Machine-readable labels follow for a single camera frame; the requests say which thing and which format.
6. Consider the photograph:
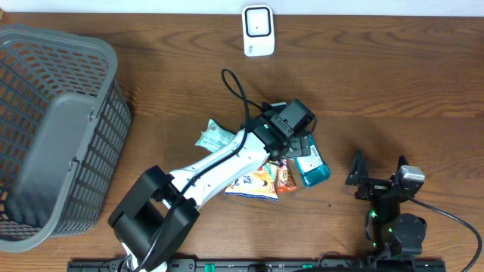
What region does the teal mouthwash bottle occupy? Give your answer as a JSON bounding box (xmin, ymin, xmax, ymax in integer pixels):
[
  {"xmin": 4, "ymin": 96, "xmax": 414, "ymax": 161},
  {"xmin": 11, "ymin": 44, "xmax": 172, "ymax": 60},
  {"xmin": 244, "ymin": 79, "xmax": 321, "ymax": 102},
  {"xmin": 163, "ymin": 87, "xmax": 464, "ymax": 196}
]
[{"xmin": 295, "ymin": 134, "xmax": 330, "ymax": 187}]

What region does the red Top chocolate bar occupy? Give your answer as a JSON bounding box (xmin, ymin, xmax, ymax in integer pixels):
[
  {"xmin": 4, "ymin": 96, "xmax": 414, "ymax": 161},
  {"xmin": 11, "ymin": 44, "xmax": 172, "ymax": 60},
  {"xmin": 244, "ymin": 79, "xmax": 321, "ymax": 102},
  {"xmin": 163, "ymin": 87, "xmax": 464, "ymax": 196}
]
[{"xmin": 276, "ymin": 159, "xmax": 297, "ymax": 193}]

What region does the teal snack packet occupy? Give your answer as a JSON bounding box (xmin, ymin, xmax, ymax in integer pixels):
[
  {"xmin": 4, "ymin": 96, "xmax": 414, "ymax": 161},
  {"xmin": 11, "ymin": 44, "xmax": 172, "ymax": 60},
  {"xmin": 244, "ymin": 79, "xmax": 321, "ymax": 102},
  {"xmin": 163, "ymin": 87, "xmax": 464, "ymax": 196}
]
[{"xmin": 195, "ymin": 119, "xmax": 235, "ymax": 153}]

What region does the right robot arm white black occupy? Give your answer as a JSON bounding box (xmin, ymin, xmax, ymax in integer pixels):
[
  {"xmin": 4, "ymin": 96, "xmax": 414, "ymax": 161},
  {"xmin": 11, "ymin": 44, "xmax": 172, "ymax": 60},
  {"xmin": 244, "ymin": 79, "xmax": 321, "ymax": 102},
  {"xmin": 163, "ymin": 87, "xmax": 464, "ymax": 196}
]
[{"xmin": 345, "ymin": 151, "xmax": 427, "ymax": 258}]

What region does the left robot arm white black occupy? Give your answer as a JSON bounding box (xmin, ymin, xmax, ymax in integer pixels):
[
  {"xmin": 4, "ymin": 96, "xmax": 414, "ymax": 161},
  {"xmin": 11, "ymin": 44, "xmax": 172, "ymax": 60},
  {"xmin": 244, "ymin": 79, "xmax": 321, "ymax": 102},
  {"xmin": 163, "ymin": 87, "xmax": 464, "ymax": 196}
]
[{"xmin": 108, "ymin": 110, "xmax": 317, "ymax": 271}]

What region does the white barcode scanner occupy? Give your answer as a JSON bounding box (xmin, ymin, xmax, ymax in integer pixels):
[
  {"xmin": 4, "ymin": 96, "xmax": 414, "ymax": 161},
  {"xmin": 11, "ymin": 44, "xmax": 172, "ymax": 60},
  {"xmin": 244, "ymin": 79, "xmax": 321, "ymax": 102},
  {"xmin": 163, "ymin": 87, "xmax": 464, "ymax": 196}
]
[{"xmin": 242, "ymin": 5, "xmax": 275, "ymax": 57}]

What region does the yellow chips bag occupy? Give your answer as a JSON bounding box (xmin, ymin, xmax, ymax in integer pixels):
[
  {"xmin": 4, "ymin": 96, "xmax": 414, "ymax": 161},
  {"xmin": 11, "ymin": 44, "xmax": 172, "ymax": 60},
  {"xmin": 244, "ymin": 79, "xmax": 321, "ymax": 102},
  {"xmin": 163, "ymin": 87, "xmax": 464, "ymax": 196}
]
[{"xmin": 225, "ymin": 162, "xmax": 278, "ymax": 201}]

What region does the grey plastic shopping basket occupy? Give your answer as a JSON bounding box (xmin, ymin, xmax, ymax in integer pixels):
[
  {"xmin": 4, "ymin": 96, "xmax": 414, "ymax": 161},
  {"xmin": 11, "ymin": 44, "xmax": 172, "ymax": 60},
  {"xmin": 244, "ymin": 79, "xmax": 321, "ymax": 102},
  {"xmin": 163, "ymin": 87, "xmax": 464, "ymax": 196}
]
[{"xmin": 1, "ymin": 25, "xmax": 132, "ymax": 253}]

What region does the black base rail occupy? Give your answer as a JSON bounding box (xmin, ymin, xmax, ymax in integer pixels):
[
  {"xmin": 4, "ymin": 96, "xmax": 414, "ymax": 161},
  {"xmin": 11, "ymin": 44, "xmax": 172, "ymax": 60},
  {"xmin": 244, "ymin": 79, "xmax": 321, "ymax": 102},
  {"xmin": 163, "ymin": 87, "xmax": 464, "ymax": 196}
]
[{"xmin": 67, "ymin": 258, "xmax": 447, "ymax": 272}]

